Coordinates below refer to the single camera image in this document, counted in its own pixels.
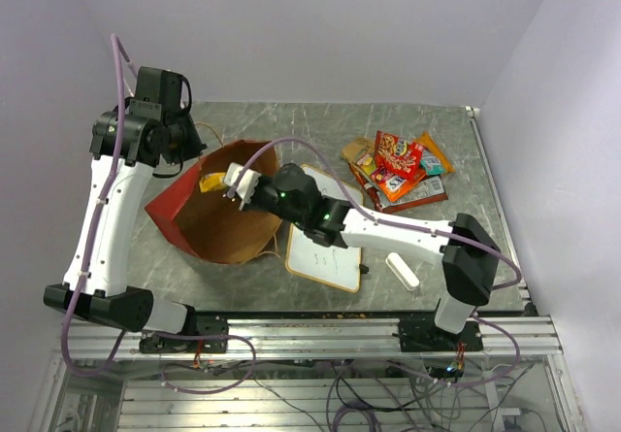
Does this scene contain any yellow snack bar wrapper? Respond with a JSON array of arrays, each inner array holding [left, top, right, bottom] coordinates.
[[198, 172, 227, 193]]

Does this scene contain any red brown paper bag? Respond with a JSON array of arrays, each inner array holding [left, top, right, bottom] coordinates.
[[145, 140, 281, 264]]

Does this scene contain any brown teal chips bag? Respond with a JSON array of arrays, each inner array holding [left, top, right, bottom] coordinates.
[[341, 137, 375, 165]]

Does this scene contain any orange Fox's candy bag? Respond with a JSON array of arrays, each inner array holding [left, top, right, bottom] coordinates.
[[354, 153, 426, 202]]

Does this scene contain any red cookie snack bag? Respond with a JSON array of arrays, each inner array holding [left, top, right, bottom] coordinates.
[[375, 131, 424, 181]]

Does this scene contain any orange honey snack bag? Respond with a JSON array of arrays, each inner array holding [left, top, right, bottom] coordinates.
[[416, 131, 454, 175]]

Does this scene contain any red Doritos bag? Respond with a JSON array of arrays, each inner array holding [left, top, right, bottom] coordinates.
[[348, 164, 448, 214]]

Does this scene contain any teal snack bar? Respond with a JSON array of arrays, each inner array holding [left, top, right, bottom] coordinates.
[[420, 150, 445, 177]]

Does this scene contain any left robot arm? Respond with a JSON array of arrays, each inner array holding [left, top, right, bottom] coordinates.
[[43, 67, 206, 351]]

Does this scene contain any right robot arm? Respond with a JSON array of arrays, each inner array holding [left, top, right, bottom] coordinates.
[[224, 163, 500, 350]]

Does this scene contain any yellow framed whiteboard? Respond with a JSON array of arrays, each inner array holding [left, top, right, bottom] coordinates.
[[284, 164, 364, 293]]

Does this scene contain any white whiteboard eraser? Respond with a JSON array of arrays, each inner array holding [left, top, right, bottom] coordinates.
[[385, 252, 420, 291]]

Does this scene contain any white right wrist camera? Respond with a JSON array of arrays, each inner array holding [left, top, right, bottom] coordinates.
[[223, 162, 261, 203]]

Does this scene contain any aluminium mounting rail frame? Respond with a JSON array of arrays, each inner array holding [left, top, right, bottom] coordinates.
[[28, 104, 588, 432]]

